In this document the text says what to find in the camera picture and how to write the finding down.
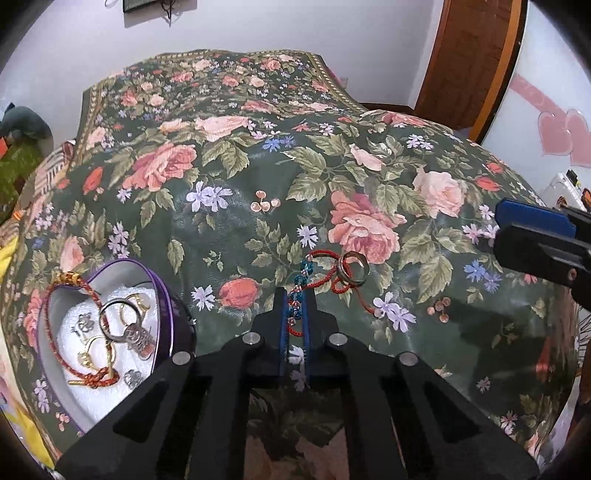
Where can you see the small black monitor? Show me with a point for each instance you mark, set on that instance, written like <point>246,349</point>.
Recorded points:
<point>147,4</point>

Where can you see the yellow blanket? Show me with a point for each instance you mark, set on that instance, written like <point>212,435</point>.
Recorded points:
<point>23,429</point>

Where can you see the pink heart stickers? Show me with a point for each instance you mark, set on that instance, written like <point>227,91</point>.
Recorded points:
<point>561,134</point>

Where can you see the wooden wardrobe frame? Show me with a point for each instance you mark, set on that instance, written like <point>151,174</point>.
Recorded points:
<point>501,69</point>

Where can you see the white plastic case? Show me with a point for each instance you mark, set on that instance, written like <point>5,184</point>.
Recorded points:
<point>570,189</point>

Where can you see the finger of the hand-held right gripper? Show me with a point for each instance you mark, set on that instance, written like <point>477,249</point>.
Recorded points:
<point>535,251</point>
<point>531,217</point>

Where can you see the white wall socket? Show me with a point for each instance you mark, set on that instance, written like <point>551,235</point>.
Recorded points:
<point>344,82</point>

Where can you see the green cloth covered cabinet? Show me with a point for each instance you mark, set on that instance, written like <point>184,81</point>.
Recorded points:
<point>14,180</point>

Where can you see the white sliding wardrobe door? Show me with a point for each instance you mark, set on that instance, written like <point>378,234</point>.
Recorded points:
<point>554,69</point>

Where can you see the floral green blanket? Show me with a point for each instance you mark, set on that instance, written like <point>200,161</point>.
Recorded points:
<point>277,152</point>

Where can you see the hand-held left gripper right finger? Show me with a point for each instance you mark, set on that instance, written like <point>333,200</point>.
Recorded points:
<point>315,332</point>

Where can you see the striped orange blanket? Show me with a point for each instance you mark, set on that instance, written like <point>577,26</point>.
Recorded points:
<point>51,173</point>

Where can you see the small silver charm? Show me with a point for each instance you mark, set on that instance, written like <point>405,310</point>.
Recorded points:
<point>83,325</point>
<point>131,377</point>

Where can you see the purple heart-shaped tin box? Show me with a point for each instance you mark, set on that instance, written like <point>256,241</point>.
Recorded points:
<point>178,318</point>

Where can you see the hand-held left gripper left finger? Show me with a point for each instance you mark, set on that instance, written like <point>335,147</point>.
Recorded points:
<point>282,341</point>

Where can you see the brown wooden door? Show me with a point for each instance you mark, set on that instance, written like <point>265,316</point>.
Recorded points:
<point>461,55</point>

